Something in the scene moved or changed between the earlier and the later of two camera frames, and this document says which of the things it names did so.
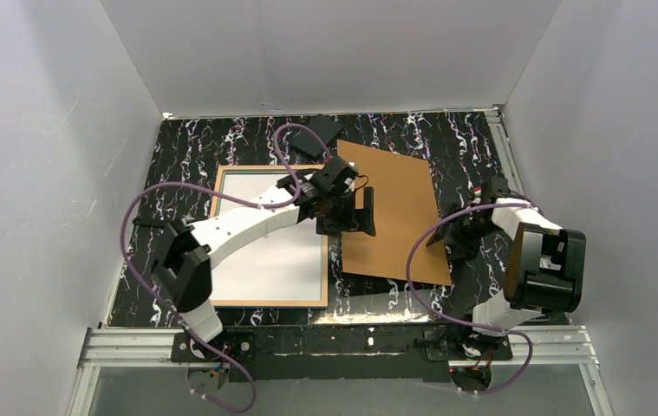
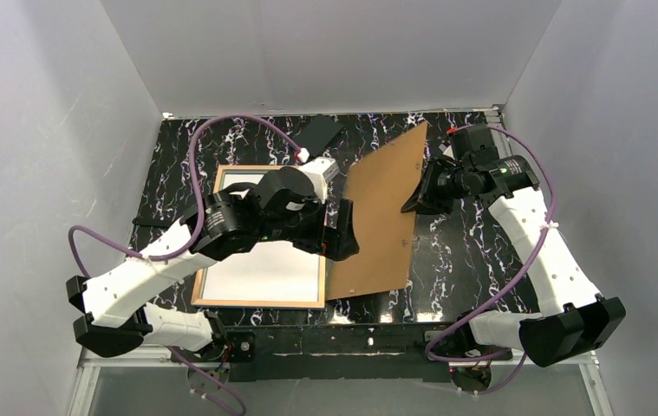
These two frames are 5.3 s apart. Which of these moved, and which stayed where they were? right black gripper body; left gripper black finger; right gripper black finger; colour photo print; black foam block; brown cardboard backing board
Moved: brown cardboard backing board; right black gripper body; right gripper black finger; left gripper black finger
Stayed: colour photo print; black foam block
